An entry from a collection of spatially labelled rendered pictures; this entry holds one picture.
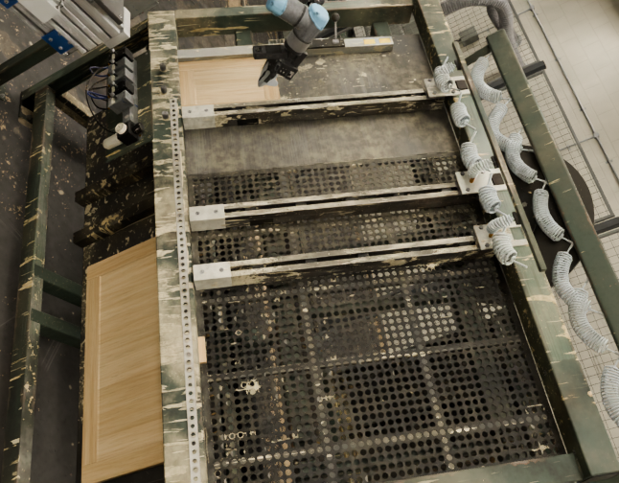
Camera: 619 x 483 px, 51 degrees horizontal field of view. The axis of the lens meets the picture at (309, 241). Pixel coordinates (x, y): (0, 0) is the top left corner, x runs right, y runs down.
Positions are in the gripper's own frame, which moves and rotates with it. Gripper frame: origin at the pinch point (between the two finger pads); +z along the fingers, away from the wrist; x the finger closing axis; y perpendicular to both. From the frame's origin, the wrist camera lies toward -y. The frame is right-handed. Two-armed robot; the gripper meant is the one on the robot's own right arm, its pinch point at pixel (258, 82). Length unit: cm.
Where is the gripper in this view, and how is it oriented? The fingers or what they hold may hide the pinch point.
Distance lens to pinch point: 233.8
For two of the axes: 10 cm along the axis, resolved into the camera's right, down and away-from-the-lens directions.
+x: -1.4, -8.3, 5.3
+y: 8.1, 2.1, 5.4
